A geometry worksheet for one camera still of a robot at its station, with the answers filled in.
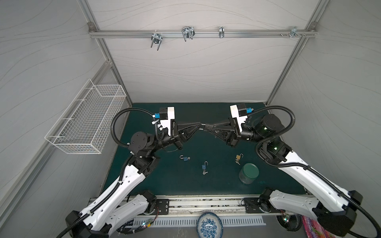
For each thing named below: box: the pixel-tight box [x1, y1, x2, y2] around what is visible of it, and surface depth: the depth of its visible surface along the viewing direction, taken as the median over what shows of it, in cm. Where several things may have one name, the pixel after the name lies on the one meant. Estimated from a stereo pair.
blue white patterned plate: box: [195, 211, 224, 238], surface depth 69 cm
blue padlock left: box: [179, 154, 191, 162], surface depth 92 cm
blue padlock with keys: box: [201, 160, 209, 176], surface depth 88 cm
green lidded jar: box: [238, 162, 260, 185], surface depth 77 cm
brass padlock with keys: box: [235, 153, 244, 166], surface depth 92 cm
